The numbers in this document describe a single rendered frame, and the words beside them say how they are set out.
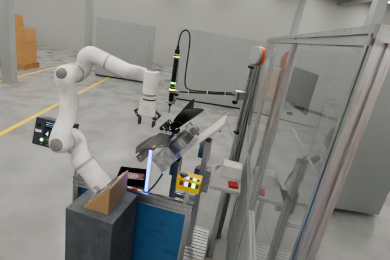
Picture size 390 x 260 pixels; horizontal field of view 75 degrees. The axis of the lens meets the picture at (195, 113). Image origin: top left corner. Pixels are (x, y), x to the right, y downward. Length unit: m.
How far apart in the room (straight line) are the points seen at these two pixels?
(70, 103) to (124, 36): 7.80
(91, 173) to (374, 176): 3.46
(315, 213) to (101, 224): 1.20
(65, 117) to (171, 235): 1.11
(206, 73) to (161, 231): 5.95
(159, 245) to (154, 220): 0.22
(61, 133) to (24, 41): 8.43
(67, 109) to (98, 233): 0.71
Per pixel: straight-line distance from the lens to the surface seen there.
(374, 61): 0.60
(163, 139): 1.96
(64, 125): 1.60
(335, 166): 0.65
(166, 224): 2.02
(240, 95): 2.22
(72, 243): 1.84
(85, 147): 1.66
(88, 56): 1.53
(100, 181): 1.62
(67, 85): 1.53
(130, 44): 9.26
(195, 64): 7.49
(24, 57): 9.96
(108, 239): 1.66
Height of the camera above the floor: 1.98
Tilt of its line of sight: 17 degrees down
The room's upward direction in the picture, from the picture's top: 10 degrees clockwise
